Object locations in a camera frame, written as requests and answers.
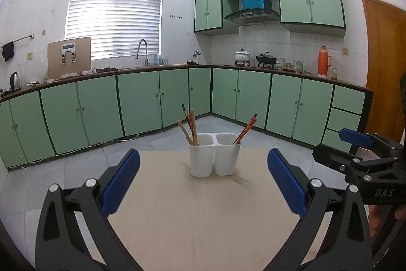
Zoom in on dark towel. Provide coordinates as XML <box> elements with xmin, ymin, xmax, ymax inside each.
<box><xmin>2</xmin><ymin>41</ymin><xmax>15</xmax><ymax>62</ymax></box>

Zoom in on steel kitchen faucet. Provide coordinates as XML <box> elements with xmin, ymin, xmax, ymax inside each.
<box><xmin>136</xmin><ymin>39</ymin><xmax>149</xmax><ymax>67</ymax></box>

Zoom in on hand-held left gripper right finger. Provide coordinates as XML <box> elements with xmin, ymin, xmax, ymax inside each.
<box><xmin>267</xmin><ymin>148</ymin><xmax>372</xmax><ymax>271</ymax></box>

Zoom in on white double chopstick holder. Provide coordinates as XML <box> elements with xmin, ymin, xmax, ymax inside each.
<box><xmin>189</xmin><ymin>132</ymin><xmax>242</xmax><ymax>177</ymax></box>

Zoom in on person's right hand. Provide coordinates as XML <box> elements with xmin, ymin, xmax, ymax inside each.
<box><xmin>368</xmin><ymin>204</ymin><xmax>406</xmax><ymax>238</ymax></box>

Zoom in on wooden door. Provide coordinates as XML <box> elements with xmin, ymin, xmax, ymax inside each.
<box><xmin>361</xmin><ymin>0</ymin><xmax>406</xmax><ymax>145</ymax></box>

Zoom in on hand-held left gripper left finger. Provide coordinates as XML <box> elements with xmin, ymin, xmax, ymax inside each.
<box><xmin>35</xmin><ymin>149</ymin><xmax>141</xmax><ymax>271</ymax></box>

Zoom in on white cooking pot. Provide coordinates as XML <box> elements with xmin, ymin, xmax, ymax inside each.
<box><xmin>235</xmin><ymin>48</ymin><xmax>252</xmax><ymax>66</ymax></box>

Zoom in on orange thermos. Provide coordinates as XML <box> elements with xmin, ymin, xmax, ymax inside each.
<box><xmin>318</xmin><ymin>45</ymin><xmax>332</xmax><ymax>77</ymax></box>

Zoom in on black range hood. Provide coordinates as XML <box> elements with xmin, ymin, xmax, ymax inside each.
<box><xmin>223</xmin><ymin>9</ymin><xmax>281</xmax><ymax>26</ymax></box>

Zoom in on clear plastic jug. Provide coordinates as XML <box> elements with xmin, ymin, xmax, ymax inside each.
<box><xmin>18</xmin><ymin>63</ymin><xmax>28</xmax><ymax>89</ymax></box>

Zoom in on red patterned chopstick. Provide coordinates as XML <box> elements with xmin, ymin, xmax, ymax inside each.
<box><xmin>235</xmin><ymin>115</ymin><xmax>258</xmax><ymax>145</ymax></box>
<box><xmin>232</xmin><ymin>113</ymin><xmax>257</xmax><ymax>145</ymax></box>
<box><xmin>234</xmin><ymin>119</ymin><xmax>257</xmax><ymax>145</ymax></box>

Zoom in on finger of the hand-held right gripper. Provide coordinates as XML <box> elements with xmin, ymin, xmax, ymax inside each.
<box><xmin>339</xmin><ymin>128</ymin><xmax>406</xmax><ymax>158</ymax></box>
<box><xmin>312</xmin><ymin>144</ymin><xmax>399</xmax><ymax>184</ymax></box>

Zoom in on metal towel bar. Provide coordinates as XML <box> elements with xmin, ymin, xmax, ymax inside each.
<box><xmin>1</xmin><ymin>34</ymin><xmax>35</xmax><ymax>47</ymax></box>

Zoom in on row of green base cabinets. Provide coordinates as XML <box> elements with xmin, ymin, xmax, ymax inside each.
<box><xmin>0</xmin><ymin>66</ymin><xmax>374</xmax><ymax>168</ymax></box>

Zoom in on black wok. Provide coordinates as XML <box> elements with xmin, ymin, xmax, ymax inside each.
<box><xmin>256</xmin><ymin>51</ymin><xmax>277</xmax><ymax>68</ymax></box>

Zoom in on brown board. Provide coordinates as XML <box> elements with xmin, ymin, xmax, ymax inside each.
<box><xmin>47</xmin><ymin>37</ymin><xmax>92</xmax><ymax>79</ymax></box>

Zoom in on white window blinds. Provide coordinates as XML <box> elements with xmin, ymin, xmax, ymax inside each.
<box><xmin>65</xmin><ymin>0</ymin><xmax>165</xmax><ymax>60</ymax></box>

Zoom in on steel electric kettle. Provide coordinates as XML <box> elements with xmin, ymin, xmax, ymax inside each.
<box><xmin>9</xmin><ymin>72</ymin><xmax>21</xmax><ymax>91</ymax></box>

